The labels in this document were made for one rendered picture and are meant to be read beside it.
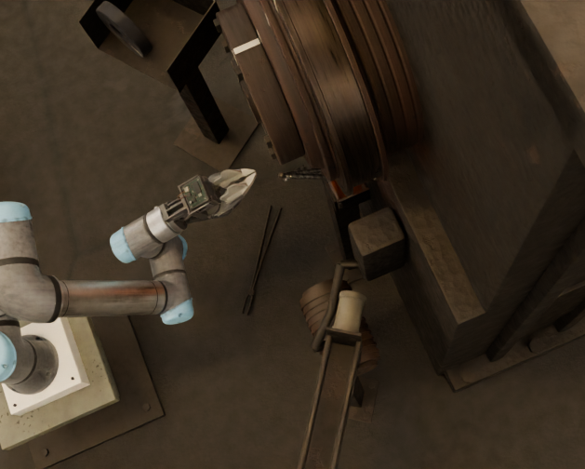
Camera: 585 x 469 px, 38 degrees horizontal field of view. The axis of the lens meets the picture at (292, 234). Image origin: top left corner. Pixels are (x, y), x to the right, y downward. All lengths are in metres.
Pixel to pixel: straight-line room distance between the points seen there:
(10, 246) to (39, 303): 0.12
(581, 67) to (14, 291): 1.21
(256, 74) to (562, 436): 1.49
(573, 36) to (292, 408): 1.82
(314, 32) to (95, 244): 1.56
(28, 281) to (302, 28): 0.76
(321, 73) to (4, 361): 1.13
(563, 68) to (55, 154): 2.23
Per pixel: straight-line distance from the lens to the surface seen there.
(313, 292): 1.96
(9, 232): 1.73
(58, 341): 2.27
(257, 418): 2.47
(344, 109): 1.29
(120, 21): 2.06
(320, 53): 1.27
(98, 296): 1.80
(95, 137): 2.80
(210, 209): 1.84
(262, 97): 1.35
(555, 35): 0.78
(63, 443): 2.60
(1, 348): 2.08
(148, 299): 1.87
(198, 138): 2.70
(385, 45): 1.31
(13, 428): 2.35
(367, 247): 1.69
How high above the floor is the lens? 2.44
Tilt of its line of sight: 73 degrees down
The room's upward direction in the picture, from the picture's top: 24 degrees counter-clockwise
